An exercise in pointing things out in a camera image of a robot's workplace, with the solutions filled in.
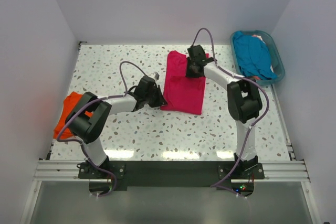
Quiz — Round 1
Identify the pink t shirt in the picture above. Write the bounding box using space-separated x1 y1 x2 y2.
161 50 206 115

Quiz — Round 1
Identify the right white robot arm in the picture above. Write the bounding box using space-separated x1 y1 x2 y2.
186 45 263 178

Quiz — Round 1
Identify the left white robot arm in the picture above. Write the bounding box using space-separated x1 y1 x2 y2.
65 72 167 178

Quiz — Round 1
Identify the blue t shirt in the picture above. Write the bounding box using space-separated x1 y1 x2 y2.
233 31 277 80

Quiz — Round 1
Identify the white cloth in basket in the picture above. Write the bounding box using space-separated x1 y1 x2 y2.
251 34 265 44

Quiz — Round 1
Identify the folded orange t shirt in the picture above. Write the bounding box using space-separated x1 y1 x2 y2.
53 92 93 140

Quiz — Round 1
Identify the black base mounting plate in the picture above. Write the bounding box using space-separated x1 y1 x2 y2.
77 161 265 196

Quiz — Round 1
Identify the teal plastic basket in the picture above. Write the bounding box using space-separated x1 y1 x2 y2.
230 30 285 86

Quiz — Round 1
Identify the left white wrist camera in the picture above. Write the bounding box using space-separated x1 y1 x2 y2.
149 72 160 81

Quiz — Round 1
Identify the aluminium frame rail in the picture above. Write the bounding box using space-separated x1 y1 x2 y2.
34 160 309 182

